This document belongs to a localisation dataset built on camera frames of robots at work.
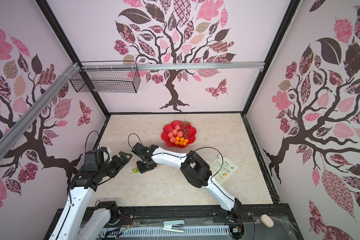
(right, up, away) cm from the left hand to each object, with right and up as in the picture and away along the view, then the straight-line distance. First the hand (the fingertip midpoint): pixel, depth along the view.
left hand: (128, 162), depth 77 cm
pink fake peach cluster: (+20, +14, +26) cm, 36 cm away
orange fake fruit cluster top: (+31, +9, +23) cm, 40 cm away
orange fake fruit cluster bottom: (+24, +8, +23) cm, 35 cm away
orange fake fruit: (+30, +8, +20) cm, 37 cm away
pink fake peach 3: (+22, +10, +24) cm, 34 cm away
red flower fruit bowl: (+18, +18, +30) cm, 40 cm away
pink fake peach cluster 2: (+26, +14, +27) cm, 40 cm away
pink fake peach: (+25, +19, +30) cm, 43 cm away
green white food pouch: (+54, -7, +13) cm, 56 cm away
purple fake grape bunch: (+30, +18, +29) cm, 46 cm away
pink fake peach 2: (+23, +16, +29) cm, 40 cm away
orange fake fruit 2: (+25, +11, +26) cm, 37 cm away
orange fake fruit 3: (+28, +10, +24) cm, 39 cm away
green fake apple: (0, -7, +11) cm, 13 cm away
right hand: (+4, -6, +11) cm, 13 cm away
